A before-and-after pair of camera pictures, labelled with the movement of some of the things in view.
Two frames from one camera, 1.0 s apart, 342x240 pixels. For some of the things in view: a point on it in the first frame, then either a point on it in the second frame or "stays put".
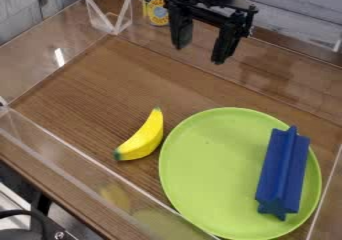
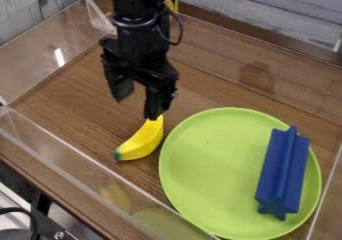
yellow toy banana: [146, 141] stays put
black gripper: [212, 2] → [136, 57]
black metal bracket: [45, 230] stays put
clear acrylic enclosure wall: [61, 196] stays put
